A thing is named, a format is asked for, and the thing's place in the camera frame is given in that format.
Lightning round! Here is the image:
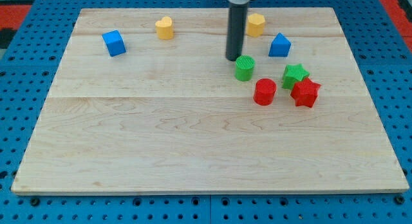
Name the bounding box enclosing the green cylinder block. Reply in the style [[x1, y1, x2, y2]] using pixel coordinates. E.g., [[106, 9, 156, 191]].
[[234, 55, 255, 82]]

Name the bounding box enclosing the blue cube block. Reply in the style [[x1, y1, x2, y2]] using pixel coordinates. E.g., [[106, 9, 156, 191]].
[[102, 30, 126, 57]]

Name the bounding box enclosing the blue triangle block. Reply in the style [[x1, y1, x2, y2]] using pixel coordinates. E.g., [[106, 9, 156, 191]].
[[268, 33, 292, 57]]

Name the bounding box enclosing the yellow hexagon block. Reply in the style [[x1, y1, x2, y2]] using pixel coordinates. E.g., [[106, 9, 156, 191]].
[[247, 13, 265, 37]]

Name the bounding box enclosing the green star block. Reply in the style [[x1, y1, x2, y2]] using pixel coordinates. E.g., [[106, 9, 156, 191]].
[[282, 64, 310, 89]]

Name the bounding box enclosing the red star block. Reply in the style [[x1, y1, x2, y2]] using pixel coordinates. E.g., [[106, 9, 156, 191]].
[[290, 78, 321, 107]]

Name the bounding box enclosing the light wooden board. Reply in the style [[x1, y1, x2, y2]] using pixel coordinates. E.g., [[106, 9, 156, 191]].
[[12, 7, 409, 196]]

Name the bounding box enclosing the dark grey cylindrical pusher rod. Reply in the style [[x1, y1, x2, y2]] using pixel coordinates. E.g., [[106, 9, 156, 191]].
[[225, 3, 248, 61]]

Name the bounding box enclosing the red cylinder block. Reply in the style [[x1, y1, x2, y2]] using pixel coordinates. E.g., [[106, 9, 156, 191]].
[[253, 78, 277, 106]]

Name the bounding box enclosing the yellow heart block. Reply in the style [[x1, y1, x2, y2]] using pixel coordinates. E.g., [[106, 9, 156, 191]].
[[155, 16, 174, 40]]

